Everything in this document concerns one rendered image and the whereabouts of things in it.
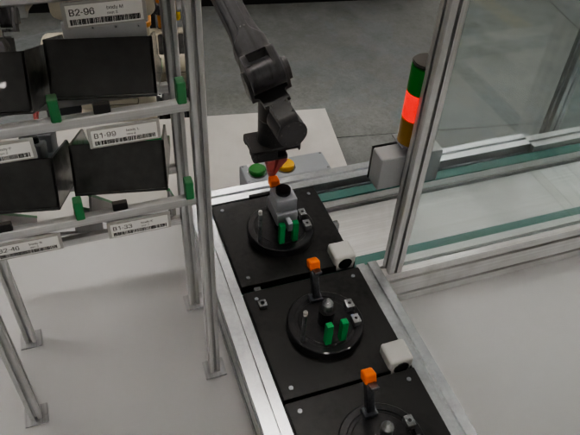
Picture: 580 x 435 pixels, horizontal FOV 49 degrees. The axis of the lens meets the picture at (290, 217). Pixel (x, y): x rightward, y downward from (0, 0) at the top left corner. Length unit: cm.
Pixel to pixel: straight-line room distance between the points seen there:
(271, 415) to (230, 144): 87
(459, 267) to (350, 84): 238
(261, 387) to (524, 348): 56
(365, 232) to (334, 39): 276
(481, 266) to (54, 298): 91
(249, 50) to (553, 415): 87
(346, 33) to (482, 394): 317
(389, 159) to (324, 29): 311
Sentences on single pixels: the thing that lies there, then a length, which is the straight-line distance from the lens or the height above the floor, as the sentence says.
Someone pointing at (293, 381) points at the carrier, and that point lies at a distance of 112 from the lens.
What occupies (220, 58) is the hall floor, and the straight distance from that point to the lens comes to 385.
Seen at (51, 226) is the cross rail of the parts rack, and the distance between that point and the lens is 92.
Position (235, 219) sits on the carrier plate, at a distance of 137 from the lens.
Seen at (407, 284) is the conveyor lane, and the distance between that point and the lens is 136.
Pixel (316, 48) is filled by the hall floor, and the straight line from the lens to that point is 399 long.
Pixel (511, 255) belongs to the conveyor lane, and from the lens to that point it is 148.
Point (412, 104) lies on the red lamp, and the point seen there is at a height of 135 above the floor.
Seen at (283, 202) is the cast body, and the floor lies 108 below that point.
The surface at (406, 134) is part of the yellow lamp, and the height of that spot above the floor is 129.
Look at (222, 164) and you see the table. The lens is 169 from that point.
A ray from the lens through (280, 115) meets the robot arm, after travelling 114.
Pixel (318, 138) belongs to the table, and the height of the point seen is 86.
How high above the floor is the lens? 192
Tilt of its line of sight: 44 degrees down
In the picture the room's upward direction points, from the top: 4 degrees clockwise
